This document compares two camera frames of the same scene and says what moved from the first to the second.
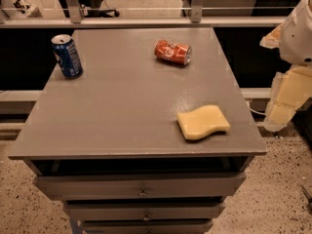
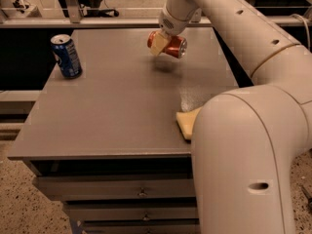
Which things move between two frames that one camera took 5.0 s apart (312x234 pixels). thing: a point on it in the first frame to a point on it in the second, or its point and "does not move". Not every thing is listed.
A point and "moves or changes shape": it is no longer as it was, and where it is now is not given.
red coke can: (173, 52) moves or changes shape
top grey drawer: (140, 185) does not move
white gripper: (298, 39) to (171, 24)
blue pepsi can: (67, 56) does not move
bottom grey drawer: (148, 228) does not move
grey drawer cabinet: (108, 145) does not move
